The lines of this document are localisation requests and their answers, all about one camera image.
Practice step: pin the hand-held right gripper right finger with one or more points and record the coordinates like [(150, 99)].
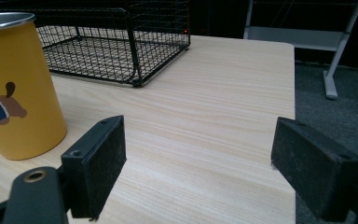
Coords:
[(310, 161)]

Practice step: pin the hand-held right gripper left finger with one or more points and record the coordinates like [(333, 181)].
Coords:
[(96, 165)]

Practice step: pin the yellow cup with dog print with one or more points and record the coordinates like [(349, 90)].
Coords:
[(18, 93)]

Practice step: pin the grey metal stand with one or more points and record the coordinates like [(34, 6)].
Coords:
[(304, 37)]

